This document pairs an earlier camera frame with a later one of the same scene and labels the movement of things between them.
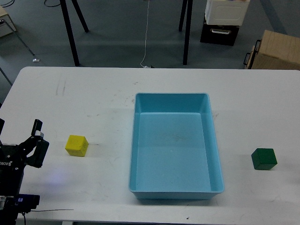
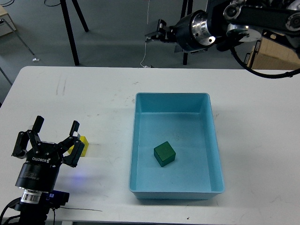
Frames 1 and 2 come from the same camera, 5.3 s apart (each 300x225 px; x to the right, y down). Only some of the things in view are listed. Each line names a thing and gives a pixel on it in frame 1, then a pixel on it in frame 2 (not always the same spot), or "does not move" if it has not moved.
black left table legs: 68,27 does not move
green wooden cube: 264,159 to 164,153
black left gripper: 12,157 to 38,173
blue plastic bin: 175,152 does not move
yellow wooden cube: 77,146 does not move
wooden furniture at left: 6,25 does not move
